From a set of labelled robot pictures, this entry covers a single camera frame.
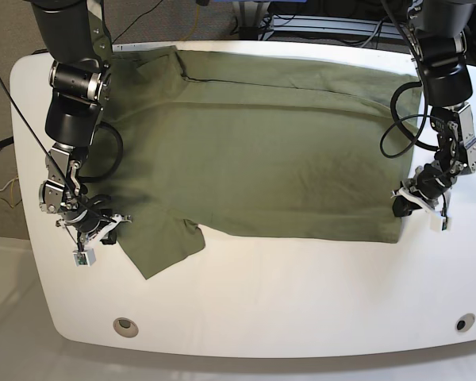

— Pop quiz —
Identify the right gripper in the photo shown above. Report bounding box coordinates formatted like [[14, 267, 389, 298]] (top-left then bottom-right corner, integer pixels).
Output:
[[56, 210, 132, 251]]

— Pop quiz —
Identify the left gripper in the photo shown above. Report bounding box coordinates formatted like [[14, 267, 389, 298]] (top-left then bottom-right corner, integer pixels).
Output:
[[392, 164, 451, 217]]

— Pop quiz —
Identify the olive green T-shirt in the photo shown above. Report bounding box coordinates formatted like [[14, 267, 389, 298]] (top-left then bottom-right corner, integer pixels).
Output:
[[89, 47, 412, 278]]

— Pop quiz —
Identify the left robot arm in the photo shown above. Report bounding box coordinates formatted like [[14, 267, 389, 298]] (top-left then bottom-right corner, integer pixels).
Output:
[[390, 1, 476, 221]]

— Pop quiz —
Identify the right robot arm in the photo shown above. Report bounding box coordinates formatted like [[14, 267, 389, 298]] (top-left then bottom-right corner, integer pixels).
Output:
[[31, 1, 126, 256]]

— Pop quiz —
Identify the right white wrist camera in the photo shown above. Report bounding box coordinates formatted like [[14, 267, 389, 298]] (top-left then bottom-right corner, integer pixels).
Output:
[[73, 248, 96, 267]]

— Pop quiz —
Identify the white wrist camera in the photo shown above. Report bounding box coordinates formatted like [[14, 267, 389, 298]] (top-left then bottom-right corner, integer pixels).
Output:
[[73, 248, 96, 267], [430, 214, 452, 233]]

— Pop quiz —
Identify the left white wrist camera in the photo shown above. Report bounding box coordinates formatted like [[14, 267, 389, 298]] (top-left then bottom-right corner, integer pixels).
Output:
[[430, 214, 452, 233]]

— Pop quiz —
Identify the left table cable grommet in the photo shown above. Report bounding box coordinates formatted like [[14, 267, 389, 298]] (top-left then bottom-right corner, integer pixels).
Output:
[[113, 317, 139, 338]]

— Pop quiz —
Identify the table cable grommet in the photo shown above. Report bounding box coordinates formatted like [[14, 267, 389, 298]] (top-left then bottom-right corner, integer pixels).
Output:
[[113, 317, 139, 338], [455, 314, 476, 333]]

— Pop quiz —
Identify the right arm black looped cable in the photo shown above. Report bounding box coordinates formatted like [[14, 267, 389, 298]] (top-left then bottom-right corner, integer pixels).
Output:
[[79, 121, 124, 183]]

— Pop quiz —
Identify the right table cable grommet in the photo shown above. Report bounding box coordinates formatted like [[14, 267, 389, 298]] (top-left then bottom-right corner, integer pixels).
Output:
[[455, 314, 476, 333]]

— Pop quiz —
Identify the aluminium frame rail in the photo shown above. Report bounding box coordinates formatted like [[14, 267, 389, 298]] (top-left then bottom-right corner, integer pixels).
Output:
[[266, 15, 402, 48]]

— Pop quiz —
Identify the yellow floor cable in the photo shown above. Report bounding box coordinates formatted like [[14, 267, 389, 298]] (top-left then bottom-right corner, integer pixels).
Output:
[[184, 6, 202, 41]]

